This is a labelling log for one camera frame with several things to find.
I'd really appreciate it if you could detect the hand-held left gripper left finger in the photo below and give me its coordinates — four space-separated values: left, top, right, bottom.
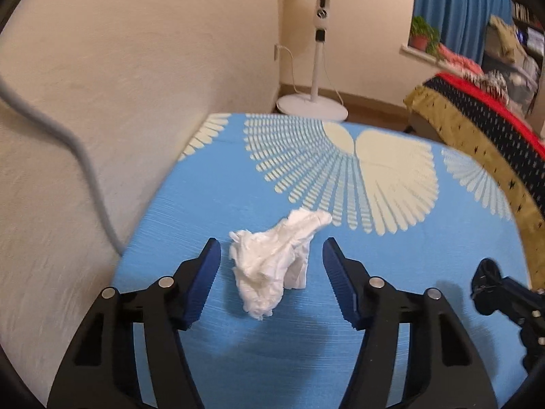
47 238 222 409

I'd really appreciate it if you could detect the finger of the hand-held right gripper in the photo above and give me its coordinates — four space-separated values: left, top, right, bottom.
470 258 545 325

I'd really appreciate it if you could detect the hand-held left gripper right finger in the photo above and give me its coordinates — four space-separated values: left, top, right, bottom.
322 236 499 409

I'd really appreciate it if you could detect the white tissue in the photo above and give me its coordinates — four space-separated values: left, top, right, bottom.
229 207 333 320

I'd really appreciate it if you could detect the blue table mat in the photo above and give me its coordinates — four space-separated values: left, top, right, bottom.
115 113 533 409

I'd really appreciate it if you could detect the red starred bed blanket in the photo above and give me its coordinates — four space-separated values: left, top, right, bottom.
404 72 545 273

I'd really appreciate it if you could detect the black white striped cloth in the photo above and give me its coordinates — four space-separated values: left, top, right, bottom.
474 70 512 103

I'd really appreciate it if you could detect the clear storage box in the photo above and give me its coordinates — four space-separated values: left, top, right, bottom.
483 49 539 113

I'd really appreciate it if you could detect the pink cloth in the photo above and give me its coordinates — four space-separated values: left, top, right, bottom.
438 43 484 75

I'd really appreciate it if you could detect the white windowsill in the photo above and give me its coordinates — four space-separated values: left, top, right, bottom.
400 43 443 65

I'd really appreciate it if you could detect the beige coat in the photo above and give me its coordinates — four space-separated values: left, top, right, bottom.
489 15 518 58

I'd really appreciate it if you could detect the potted green plant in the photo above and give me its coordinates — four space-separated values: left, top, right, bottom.
409 16 441 54

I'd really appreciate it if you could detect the blue curtain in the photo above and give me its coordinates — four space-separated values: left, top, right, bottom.
414 0 518 64

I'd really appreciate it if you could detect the grey wall cable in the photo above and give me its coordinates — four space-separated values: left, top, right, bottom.
0 74 124 256

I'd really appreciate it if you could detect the white pedestal fan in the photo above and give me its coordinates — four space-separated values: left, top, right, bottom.
277 0 377 122

